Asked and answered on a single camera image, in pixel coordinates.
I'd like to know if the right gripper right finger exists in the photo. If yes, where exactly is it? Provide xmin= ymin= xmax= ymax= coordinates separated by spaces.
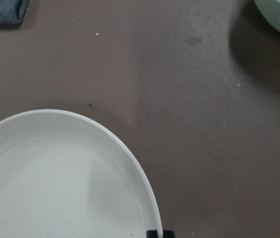
xmin=163 ymin=230 xmax=175 ymax=238

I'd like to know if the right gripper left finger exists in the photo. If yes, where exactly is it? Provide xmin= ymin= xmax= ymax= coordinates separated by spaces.
xmin=146 ymin=230 xmax=159 ymax=238

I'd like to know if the cream round plate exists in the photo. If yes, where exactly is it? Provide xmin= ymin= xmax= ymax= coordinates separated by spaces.
xmin=0 ymin=110 xmax=163 ymax=238

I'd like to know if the folded dark grey cloth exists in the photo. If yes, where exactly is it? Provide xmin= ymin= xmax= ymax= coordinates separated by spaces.
xmin=0 ymin=0 xmax=29 ymax=25

